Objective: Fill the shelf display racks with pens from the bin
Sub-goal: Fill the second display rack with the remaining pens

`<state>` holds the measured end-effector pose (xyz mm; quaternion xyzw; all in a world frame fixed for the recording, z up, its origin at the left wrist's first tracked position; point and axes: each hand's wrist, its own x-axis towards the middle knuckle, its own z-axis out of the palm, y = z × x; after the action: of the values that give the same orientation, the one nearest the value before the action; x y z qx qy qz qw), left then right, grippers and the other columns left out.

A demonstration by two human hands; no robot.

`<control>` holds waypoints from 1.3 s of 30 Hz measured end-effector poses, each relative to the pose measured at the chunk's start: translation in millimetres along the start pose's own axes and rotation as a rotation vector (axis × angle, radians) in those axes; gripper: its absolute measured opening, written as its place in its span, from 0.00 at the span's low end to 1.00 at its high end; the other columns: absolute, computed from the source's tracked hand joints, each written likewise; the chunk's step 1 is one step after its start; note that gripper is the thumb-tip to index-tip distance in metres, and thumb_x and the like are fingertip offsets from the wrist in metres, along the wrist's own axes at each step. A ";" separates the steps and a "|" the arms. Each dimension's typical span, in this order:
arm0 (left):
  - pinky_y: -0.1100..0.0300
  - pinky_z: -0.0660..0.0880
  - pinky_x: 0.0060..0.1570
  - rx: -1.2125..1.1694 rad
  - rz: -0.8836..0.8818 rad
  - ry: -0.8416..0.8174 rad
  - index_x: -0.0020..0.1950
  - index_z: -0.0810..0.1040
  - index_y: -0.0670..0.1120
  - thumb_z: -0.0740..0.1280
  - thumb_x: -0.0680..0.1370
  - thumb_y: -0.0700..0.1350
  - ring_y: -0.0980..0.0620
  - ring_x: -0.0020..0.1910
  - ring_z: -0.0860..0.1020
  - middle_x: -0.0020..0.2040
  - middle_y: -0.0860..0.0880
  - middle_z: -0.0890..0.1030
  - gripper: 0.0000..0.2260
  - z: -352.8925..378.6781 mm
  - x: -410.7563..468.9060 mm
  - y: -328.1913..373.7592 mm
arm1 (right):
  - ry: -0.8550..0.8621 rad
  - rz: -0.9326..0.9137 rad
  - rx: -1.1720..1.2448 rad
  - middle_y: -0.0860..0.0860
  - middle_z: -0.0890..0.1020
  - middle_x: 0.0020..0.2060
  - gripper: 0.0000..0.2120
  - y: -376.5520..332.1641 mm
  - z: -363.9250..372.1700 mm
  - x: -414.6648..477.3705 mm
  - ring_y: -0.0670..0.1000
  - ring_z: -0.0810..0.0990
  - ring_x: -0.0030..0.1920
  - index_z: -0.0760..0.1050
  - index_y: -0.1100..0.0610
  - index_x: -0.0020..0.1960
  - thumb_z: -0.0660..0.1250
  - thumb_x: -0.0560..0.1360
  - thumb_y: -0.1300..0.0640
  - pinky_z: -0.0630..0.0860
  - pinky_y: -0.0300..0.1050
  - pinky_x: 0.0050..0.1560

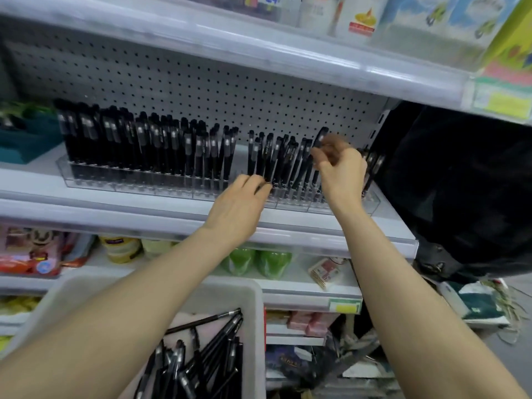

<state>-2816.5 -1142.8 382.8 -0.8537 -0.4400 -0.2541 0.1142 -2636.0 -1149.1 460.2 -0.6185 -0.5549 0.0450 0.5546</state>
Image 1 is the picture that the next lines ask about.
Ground clear acrylic pen holder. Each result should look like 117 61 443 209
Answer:
56 155 381 215

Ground yellow packets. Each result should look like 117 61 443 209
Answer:
0 296 41 317

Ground person's right hand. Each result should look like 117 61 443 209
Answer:
311 134 369 213

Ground white metal shelf board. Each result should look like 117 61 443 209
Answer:
0 143 419 260

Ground black bag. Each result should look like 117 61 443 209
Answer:
366 101 532 280

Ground person's right forearm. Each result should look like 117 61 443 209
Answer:
332 203 528 399

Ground black gel pen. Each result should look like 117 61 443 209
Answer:
311 127 330 188

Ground row of standing black pens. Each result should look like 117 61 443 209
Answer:
54 99 385 201

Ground yellow-green box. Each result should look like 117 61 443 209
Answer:
482 0 532 88

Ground white plastic bin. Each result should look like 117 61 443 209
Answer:
0 275 267 399

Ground dark purple packet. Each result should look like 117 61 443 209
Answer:
266 345 330 390

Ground person's left forearm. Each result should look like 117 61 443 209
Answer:
0 225 244 399

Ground light blue printed package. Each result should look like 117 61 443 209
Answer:
374 0 522 72

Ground green packet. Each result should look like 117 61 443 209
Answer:
220 247 257 277
255 250 292 281

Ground low white shelf board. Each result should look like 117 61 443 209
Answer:
0 245 365 315

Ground yellow tub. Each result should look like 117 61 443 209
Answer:
100 236 143 265

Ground pale green tub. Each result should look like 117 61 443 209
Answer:
141 239 176 260

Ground dark green white pack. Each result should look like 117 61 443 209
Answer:
438 280 511 329

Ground white box with red label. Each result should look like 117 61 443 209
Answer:
332 0 390 39

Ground red snack packet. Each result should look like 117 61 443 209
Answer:
0 226 65 280

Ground teal plastic tray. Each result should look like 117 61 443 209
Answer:
0 101 64 165

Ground person's left hand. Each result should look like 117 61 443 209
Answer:
203 174 273 242

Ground white shelf with clear rail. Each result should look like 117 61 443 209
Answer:
0 0 532 126

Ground small red white box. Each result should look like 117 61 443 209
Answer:
308 257 346 292

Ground grey pegboard back panel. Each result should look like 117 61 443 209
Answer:
0 16 393 162

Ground pile of loose black pens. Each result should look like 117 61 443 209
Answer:
133 308 244 399

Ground green yellow shelf label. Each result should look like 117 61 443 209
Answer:
472 78 532 122

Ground yellow price label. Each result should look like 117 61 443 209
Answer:
328 299 363 315

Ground pink boxes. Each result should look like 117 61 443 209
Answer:
287 311 338 338

